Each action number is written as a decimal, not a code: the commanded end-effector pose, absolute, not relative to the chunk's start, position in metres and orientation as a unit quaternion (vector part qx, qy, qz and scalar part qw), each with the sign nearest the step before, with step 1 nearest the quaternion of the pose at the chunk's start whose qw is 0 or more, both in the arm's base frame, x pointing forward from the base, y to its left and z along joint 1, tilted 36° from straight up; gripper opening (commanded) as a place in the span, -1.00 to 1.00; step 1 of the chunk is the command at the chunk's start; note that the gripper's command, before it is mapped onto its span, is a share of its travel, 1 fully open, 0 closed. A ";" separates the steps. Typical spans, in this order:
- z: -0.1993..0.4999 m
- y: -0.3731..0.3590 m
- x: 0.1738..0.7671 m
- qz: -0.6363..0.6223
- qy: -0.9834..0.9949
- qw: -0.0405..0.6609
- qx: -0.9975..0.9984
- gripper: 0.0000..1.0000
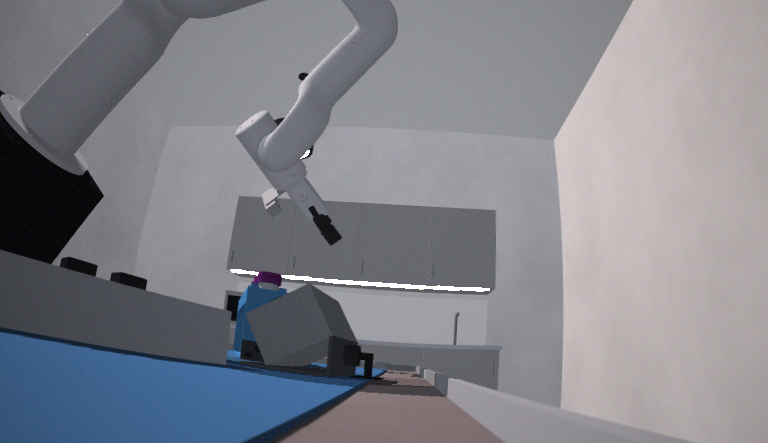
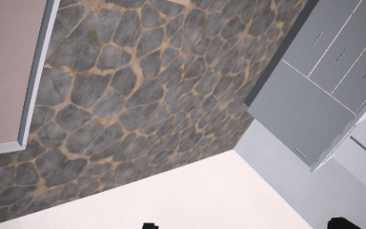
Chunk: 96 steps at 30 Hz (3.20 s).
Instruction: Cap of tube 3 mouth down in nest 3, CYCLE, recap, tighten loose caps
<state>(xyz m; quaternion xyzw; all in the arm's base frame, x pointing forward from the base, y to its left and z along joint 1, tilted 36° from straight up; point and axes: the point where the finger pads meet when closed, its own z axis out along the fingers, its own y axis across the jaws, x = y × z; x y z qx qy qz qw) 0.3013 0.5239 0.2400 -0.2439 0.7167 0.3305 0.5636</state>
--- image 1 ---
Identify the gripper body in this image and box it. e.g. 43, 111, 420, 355
279, 170, 330, 224

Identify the grey control panel with blue and green buttons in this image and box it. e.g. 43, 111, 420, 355
240, 283, 382, 380

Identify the blue flat mat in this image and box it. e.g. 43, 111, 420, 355
0, 327, 373, 443

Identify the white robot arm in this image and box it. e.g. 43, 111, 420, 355
0, 0, 398, 218

